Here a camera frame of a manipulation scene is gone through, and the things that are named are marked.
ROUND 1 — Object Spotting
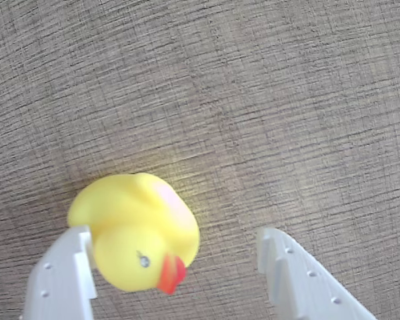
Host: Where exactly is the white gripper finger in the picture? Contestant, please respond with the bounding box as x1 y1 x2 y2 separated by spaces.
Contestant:
255 227 378 320
22 225 99 320

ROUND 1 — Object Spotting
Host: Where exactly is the yellow rubber duck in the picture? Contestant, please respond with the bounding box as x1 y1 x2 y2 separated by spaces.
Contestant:
67 172 201 295

